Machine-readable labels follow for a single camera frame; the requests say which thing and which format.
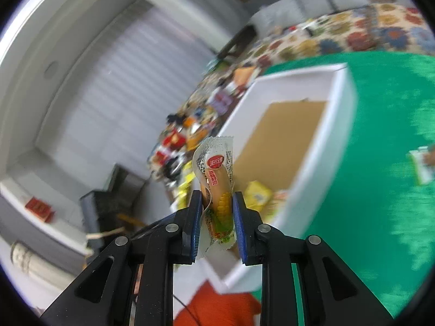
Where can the white rolled mat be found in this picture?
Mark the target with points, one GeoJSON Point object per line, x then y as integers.
{"type": "Point", "coordinates": [30, 261]}

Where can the orange cloth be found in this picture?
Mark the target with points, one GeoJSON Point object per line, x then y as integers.
{"type": "Point", "coordinates": [221, 309]}

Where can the grey curtain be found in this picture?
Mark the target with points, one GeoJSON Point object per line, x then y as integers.
{"type": "Point", "coordinates": [204, 6]}

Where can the dark wooden armchair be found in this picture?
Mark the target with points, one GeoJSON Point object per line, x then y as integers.
{"type": "Point", "coordinates": [238, 42]}

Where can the white cardboard box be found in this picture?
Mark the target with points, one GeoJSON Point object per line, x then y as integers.
{"type": "Point", "coordinates": [289, 135]}

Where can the dark wooden chair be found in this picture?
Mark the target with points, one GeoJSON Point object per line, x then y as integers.
{"type": "Point", "coordinates": [105, 197]}

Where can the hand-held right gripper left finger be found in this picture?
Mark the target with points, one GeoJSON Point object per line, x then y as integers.
{"type": "Point", "coordinates": [194, 224]}

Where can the floral bed sheet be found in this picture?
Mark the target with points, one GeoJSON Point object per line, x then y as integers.
{"type": "Point", "coordinates": [340, 34]}

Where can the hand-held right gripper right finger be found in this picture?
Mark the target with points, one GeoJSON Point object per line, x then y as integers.
{"type": "Point", "coordinates": [239, 227]}

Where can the orange book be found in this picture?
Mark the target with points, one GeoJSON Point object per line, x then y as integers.
{"type": "Point", "coordinates": [245, 75]}

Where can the red flat box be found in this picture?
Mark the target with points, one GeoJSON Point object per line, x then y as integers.
{"type": "Point", "coordinates": [39, 207]}

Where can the pale yellow snack packet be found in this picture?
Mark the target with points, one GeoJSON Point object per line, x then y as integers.
{"type": "Point", "coordinates": [258, 193]}

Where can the white sheer curtain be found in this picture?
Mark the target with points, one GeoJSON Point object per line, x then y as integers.
{"type": "Point", "coordinates": [119, 74]}

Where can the green white snack packet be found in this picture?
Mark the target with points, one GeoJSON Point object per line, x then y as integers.
{"type": "Point", "coordinates": [421, 168]}

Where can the red gift box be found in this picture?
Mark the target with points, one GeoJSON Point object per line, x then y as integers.
{"type": "Point", "coordinates": [171, 141]}

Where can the green patterned blanket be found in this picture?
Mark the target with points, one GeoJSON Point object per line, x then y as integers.
{"type": "Point", "coordinates": [373, 176]}

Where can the clear corn sausage packet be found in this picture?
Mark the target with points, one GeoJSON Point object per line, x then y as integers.
{"type": "Point", "coordinates": [215, 176]}

